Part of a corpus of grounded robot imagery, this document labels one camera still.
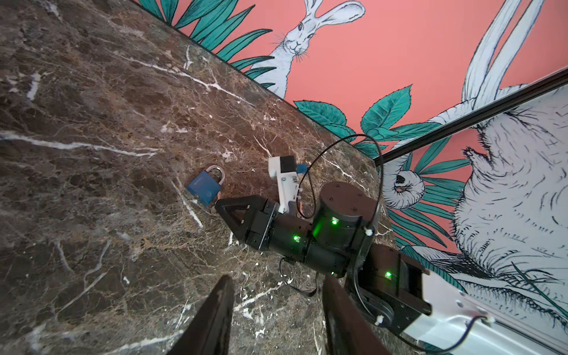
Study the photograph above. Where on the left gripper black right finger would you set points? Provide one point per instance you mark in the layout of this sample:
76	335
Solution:
347	331

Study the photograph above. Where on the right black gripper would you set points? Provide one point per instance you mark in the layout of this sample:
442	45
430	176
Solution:
257	222

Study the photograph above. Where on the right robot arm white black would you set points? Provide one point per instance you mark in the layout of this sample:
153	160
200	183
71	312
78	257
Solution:
390	288

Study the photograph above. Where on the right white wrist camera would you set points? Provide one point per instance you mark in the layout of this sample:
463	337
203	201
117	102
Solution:
285	170

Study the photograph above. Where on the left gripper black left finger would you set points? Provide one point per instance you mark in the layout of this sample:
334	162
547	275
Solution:
209	331

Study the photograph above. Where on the right black frame post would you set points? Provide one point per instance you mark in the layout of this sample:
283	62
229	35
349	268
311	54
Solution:
507	103

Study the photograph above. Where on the blue padlock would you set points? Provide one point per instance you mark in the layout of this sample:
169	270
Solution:
204	187

